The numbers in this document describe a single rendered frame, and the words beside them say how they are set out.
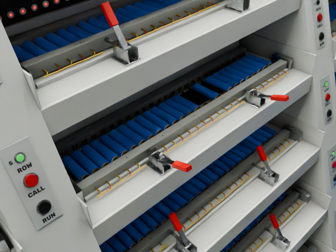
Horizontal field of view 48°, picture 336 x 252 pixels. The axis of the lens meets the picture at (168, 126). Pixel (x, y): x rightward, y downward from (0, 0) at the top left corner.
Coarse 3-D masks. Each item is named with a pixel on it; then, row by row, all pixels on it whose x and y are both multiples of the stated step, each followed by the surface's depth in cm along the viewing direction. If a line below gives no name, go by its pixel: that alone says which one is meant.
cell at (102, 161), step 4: (84, 148) 67; (88, 148) 67; (92, 148) 67; (84, 152) 67; (88, 152) 66; (92, 152) 66; (96, 152) 66; (88, 156) 66; (92, 156) 66; (96, 156) 65; (100, 156) 65; (92, 160) 66; (96, 160) 65; (100, 160) 64; (104, 160) 64; (96, 164) 65; (100, 164) 64; (100, 168) 65
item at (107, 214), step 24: (264, 48) 93; (288, 48) 88; (216, 72) 90; (312, 72) 86; (216, 120) 75; (240, 120) 75; (264, 120) 80; (192, 144) 70; (216, 144) 70; (144, 168) 65; (192, 168) 68; (120, 192) 61; (144, 192) 61; (168, 192) 66; (96, 216) 58; (120, 216) 59; (96, 240) 58
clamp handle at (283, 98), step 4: (256, 92) 77; (260, 96) 77; (264, 96) 76; (268, 96) 75; (272, 96) 74; (276, 96) 74; (280, 96) 73; (284, 96) 72; (288, 96) 73; (276, 100) 74; (280, 100) 73; (284, 100) 72
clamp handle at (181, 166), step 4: (160, 156) 63; (160, 160) 63; (164, 160) 63; (168, 160) 63; (172, 160) 62; (176, 160) 61; (168, 164) 62; (172, 164) 61; (176, 164) 60; (180, 164) 60; (184, 164) 59; (188, 164) 59; (176, 168) 60; (180, 168) 59; (184, 168) 58; (188, 168) 59
